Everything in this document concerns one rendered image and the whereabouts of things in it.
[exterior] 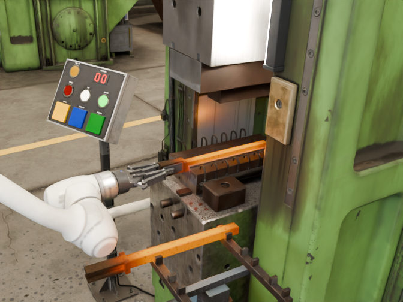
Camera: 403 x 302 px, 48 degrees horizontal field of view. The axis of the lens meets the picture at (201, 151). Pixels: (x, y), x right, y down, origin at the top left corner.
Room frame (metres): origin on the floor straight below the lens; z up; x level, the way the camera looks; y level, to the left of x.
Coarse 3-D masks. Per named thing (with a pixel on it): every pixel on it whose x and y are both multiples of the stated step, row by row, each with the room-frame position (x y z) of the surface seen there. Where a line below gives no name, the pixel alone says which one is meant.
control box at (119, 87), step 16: (80, 64) 1.83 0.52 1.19; (64, 80) 1.82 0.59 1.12; (80, 80) 1.78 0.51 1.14; (112, 80) 1.71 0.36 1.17; (128, 80) 1.70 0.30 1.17; (64, 96) 1.78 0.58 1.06; (80, 96) 1.74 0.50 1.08; (96, 96) 1.71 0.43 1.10; (112, 96) 1.67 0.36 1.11; (128, 96) 1.70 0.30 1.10; (96, 112) 1.67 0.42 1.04; (112, 112) 1.63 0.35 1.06; (112, 128) 1.62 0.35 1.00
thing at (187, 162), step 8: (248, 144) 1.50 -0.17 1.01; (256, 144) 1.51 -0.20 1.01; (264, 144) 1.52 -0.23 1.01; (216, 152) 1.43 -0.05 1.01; (224, 152) 1.43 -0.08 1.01; (232, 152) 1.44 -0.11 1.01; (240, 152) 1.46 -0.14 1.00; (176, 160) 1.34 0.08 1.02; (184, 160) 1.35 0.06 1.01; (192, 160) 1.36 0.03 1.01; (200, 160) 1.37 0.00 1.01; (208, 160) 1.39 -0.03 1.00; (160, 168) 1.30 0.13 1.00; (184, 168) 1.33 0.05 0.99
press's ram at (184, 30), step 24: (168, 0) 1.47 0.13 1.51; (192, 0) 1.34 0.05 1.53; (216, 0) 1.25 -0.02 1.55; (240, 0) 1.29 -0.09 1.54; (264, 0) 1.34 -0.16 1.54; (168, 24) 1.47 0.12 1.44; (192, 24) 1.34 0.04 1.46; (216, 24) 1.25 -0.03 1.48; (240, 24) 1.30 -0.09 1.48; (264, 24) 1.34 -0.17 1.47; (192, 48) 1.34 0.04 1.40; (216, 48) 1.26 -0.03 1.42; (240, 48) 1.30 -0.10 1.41; (264, 48) 1.35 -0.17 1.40
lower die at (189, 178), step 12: (216, 144) 1.56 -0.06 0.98; (228, 144) 1.54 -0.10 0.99; (240, 144) 1.54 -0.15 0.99; (180, 156) 1.42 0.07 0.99; (192, 156) 1.42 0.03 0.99; (228, 156) 1.42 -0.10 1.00; (240, 156) 1.44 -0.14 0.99; (252, 156) 1.44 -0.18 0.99; (192, 168) 1.33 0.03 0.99; (240, 168) 1.38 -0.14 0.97; (180, 180) 1.38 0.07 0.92; (192, 180) 1.31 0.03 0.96; (240, 180) 1.39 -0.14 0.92
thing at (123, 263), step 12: (216, 228) 1.02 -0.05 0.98; (228, 228) 1.02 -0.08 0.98; (180, 240) 0.96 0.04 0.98; (192, 240) 0.96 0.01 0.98; (204, 240) 0.97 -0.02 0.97; (216, 240) 0.99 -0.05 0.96; (120, 252) 0.89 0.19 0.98; (144, 252) 0.90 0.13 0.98; (156, 252) 0.90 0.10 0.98; (168, 252) 0.92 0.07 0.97; (96, 264) 0.84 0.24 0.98; (108, 264) 0.85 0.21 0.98; (120, 264) 0.85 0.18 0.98; (132, 264) 0.87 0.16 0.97; (96, 276) 0.83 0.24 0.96; (108, 276) 0.84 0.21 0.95
